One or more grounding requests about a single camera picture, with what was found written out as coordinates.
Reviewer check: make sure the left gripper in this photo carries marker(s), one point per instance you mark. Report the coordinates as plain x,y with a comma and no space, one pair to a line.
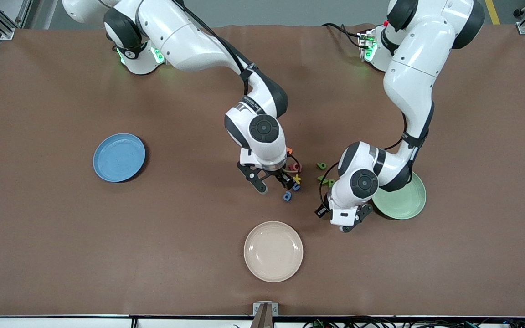
322,210

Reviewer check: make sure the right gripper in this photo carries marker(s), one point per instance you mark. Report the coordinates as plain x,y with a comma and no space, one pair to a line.
279,173

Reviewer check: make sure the blue foam letter a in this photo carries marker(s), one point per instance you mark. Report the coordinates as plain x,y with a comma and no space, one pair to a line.
290,195

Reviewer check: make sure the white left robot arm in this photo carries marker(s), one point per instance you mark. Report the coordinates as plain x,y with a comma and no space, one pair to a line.
419,68

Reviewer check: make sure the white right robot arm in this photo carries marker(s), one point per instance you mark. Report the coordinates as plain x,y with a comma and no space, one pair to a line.
185,41

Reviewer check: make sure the pink foam letter Q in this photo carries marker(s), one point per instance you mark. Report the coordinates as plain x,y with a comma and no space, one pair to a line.
298,168

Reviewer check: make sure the beige plate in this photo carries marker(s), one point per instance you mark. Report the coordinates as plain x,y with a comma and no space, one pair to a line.
273,251

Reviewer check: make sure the green plate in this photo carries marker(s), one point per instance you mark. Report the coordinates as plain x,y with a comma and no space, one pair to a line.
404,200

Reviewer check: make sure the blue plate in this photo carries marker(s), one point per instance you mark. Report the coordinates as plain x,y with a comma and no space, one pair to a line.
119,157

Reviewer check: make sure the metal bracket with bar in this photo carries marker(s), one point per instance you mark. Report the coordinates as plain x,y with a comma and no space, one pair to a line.
265,314

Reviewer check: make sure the white table edge rail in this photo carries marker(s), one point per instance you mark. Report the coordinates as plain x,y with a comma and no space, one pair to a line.
39,323

